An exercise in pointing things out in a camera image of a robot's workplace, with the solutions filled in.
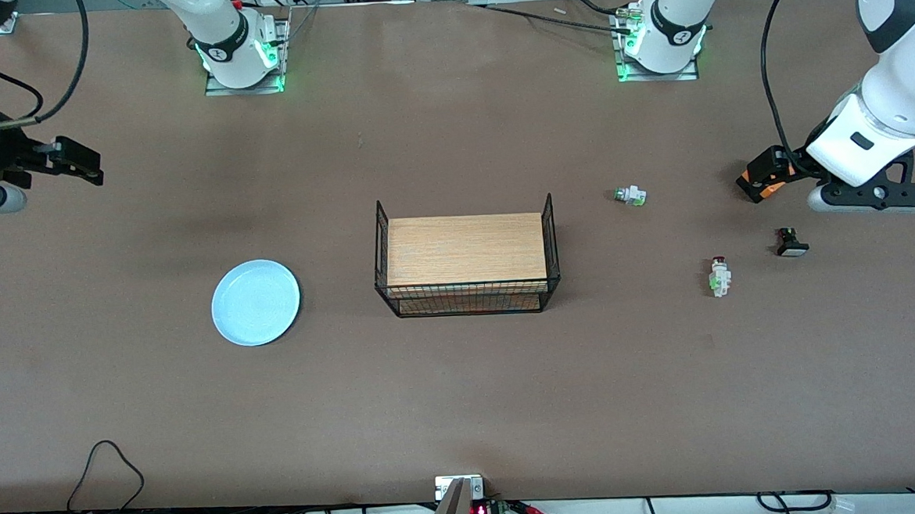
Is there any red push button switch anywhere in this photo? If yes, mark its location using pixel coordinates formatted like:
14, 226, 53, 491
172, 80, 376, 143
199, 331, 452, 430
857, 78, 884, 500
708, 255, 734, 300

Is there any light blue round plate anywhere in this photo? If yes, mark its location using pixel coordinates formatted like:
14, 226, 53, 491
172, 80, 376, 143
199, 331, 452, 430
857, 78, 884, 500
209, 257, 304, 349

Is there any black square white-top push button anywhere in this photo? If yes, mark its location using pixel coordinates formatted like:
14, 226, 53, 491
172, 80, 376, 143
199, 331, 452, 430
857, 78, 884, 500
775, 226, 811, 258

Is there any silver metal mounting plate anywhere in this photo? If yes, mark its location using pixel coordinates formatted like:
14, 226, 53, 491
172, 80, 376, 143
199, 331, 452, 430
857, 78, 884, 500
435, 473, 485, 501

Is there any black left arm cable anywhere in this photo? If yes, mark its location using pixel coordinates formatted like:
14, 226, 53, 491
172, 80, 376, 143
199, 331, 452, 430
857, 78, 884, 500
757, 0, 833, 165

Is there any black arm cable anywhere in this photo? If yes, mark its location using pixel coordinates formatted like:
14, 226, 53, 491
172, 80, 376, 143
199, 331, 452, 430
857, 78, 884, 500
757, 0, 833, 165
0, 0, 95, 129

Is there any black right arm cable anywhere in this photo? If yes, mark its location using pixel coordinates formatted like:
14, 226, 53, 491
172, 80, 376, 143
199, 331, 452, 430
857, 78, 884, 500
0, 0, 95, 129

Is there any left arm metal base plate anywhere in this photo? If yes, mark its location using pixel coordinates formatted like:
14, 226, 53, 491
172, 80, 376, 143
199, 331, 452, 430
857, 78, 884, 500
612, 0, 702, 85

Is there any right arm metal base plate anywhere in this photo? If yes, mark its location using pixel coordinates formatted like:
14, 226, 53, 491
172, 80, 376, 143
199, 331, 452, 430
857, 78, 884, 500
201, 16, 289, 99

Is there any long black table cable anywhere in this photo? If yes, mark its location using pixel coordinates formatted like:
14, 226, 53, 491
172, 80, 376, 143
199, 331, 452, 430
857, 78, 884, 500
469, 0, 634, 39

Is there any thin black looped cable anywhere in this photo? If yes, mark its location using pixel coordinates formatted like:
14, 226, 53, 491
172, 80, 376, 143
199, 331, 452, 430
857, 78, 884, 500
63, 438, 147, 514

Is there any black wire rack wooden shelf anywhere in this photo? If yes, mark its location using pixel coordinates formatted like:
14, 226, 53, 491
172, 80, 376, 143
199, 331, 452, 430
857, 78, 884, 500
371, 192, 563, 322

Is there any black flat looped cable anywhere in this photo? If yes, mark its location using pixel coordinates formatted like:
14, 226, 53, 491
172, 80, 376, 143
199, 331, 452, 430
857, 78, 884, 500
755, 488, 835, 513

